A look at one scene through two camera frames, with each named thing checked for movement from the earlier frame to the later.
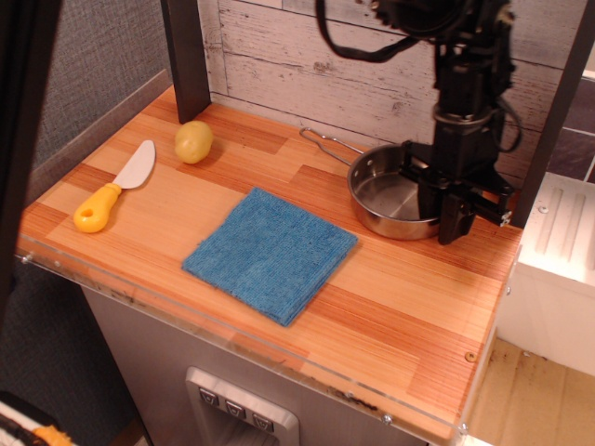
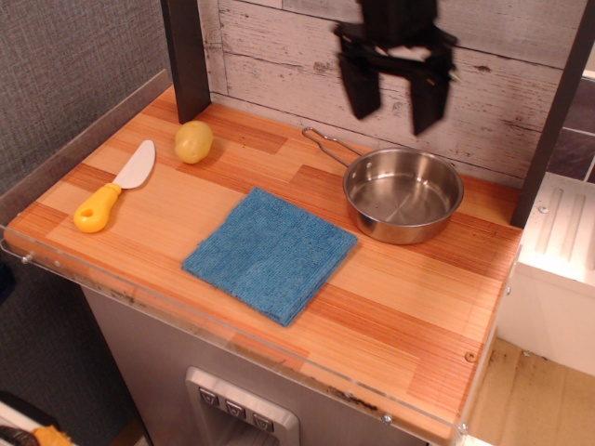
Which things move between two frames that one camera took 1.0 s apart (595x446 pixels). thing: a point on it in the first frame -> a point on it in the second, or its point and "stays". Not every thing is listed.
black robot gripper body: (462, 159) -> (403, 31)
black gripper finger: (456, 216) -> (429, 96)
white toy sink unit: (548, 296) stays
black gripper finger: (429, 200) -> (363, 85)
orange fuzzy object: (53, 437) stays
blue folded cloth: (269, 255) stays
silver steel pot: (383, 193) stays
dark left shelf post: (187, 57) stays
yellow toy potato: (193, 141) stays
